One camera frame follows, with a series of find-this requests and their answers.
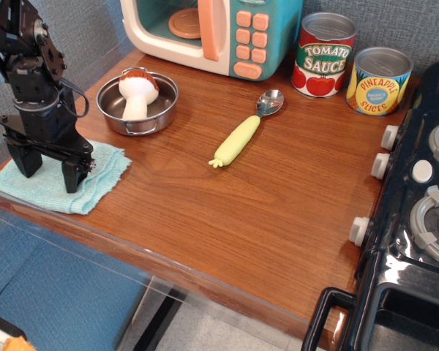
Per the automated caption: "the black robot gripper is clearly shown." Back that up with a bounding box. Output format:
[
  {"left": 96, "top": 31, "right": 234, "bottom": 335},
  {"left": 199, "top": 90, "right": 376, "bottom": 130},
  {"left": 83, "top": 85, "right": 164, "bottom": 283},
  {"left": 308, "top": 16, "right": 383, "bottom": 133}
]
[{"left": 0, "top": 86, "right": 94, "bottom": 194}]

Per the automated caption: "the light blue cloth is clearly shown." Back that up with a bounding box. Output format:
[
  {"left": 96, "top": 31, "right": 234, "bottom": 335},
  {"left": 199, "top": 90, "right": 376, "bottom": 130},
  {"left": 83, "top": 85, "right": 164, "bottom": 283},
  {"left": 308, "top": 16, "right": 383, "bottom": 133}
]
[{"left": 0, "top": 141, "right": 131, "bottom": 215}]

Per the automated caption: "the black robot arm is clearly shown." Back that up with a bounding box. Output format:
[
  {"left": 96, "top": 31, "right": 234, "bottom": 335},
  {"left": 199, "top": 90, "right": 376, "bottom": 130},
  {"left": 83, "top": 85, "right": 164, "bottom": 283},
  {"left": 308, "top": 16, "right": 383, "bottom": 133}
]
[{"left": 0, "top": 1, "right": 94, "bottom": 193}]

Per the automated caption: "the plush white brown mushroom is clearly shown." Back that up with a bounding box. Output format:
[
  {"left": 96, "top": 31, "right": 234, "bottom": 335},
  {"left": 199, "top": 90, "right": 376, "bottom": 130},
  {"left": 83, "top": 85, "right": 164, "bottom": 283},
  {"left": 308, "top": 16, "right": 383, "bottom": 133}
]
[{"left": 119, "top": 68, "right": 159, "bottom": 121}]

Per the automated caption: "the stainless steel pan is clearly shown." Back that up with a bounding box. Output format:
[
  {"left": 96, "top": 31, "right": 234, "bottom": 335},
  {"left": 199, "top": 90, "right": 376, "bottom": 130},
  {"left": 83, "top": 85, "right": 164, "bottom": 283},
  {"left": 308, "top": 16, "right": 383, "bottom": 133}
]
[{"left": 96, "top": 67, "right": 179, "bottom": 136}]

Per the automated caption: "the orange object bottom left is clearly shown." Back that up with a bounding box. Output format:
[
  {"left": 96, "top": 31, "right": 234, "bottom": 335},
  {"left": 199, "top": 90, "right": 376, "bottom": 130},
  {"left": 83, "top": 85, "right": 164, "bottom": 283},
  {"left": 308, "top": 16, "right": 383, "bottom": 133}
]
[{"left": 2, "top": 336, "right": 37, "bottom": 351}]

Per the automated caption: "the orange microwave turntable plate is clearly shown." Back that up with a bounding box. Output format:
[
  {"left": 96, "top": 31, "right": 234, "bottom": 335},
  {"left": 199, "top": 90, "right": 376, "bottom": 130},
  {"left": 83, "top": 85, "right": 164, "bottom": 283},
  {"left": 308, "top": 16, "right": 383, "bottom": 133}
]
[{"left": 168, "top": 7, "right": 200, "bottom": 39}]

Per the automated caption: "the teal toy microwave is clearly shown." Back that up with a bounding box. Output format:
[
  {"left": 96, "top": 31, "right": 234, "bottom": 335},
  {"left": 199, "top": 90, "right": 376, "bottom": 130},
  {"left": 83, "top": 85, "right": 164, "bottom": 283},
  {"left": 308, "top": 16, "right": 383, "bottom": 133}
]
[{"left": 121, "top": 1, "right": 303, "bottom": 81}]

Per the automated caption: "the tomato sauce can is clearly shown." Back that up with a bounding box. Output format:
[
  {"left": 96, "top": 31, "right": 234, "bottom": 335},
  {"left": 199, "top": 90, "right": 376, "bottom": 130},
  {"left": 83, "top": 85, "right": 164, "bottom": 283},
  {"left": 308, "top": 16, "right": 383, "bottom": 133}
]
[{"left": 292, "top": 12, "right": 357, "bottom": 98}]

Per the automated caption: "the white stove knob lower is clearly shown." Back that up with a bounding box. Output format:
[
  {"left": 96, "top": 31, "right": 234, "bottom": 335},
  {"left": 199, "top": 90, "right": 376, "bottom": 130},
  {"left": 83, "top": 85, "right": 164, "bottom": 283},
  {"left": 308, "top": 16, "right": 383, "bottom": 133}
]
[{"left": 349, "top": 216, "right": 369, "bottom": 247}]

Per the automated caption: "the white stove knob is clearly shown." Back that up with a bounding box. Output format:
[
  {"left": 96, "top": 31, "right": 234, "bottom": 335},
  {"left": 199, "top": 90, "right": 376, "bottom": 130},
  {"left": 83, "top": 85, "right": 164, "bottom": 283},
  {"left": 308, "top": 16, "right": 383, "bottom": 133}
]
[
  {"left": 371, "top": 153, "right": 390, "bottom": 180},
  {"left": 380, "top": 125, "right": 399, "bottom": 151},
  {"left": 349, "top": 216, "right": 369, "bottom": 247}
]

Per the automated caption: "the white stove knob middle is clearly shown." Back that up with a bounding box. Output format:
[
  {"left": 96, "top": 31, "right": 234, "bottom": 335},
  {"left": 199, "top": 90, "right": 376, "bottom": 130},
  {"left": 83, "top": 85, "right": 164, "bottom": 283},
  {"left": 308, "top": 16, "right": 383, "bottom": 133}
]
[{"left": 371, "top": 153, "right": 390, "bottom": 180}]

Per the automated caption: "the pineapple slices can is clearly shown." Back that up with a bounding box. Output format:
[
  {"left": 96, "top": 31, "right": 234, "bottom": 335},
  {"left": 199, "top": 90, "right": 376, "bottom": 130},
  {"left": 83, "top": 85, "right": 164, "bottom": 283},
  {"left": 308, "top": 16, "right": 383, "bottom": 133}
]
[{"left": 346, "top": 47, "right": 413, "bottom": 116}]

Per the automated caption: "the white stove knob upper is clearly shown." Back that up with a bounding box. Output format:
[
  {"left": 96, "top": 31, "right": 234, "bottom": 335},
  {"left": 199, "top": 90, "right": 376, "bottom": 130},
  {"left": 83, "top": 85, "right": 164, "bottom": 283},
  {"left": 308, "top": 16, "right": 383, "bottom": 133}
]
[{"left": 380, "top": 125, "right": 399, "bottom": 151}]

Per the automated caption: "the white round stove button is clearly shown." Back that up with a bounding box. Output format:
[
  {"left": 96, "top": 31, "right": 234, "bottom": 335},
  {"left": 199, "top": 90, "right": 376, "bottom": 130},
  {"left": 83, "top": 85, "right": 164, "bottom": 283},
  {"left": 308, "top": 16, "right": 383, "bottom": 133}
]
[{"left": 411, "top": 159, "right": 433, "bottom": 184}]

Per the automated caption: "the black toy stove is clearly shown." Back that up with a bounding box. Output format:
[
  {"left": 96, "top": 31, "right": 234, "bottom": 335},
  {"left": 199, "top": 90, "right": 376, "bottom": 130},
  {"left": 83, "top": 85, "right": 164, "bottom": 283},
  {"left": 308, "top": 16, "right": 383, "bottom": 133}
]
[{"left": 302, "top": 62, "right": 439, "bottom": 350}]

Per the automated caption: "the grey stove burner lower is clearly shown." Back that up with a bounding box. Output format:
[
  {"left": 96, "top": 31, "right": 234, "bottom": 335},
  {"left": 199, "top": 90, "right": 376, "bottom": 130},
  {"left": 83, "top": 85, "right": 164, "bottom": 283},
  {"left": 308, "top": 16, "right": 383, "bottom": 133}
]
[{"left": 410, "top": 186, "right": 439, "bottom": 261}]

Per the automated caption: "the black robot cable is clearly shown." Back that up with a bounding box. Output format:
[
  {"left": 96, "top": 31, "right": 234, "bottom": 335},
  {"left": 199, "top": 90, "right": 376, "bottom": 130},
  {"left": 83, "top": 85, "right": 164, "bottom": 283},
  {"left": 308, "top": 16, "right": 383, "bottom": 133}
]
[{"left": 60, "top": 76, "right": 91, "bottom": 119}]

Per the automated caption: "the spoon with yellow-green handle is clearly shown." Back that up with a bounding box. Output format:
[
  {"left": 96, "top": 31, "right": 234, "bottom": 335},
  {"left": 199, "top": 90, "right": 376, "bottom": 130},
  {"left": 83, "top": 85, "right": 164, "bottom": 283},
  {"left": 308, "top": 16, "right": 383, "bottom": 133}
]
[{"left": 209, "top": 89, "right": 285, "bottom": 168}]

